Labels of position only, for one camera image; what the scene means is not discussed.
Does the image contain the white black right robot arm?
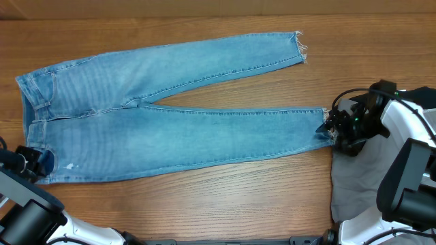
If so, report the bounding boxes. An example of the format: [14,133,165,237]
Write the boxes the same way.
[313,80,435,244]

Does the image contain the grey folded cloth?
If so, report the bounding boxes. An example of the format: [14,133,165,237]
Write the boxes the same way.
[330,108,436,224]

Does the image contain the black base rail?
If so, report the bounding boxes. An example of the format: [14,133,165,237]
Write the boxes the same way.
[144,235,323,245]

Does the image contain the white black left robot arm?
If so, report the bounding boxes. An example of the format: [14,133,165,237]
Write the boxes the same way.
[1,140,145,245]

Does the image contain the black folded garment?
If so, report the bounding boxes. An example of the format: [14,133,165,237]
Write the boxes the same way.
[347,86,436,110]

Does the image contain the light blue denim jeans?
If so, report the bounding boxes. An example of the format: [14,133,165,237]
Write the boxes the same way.
[16,32,332,184]

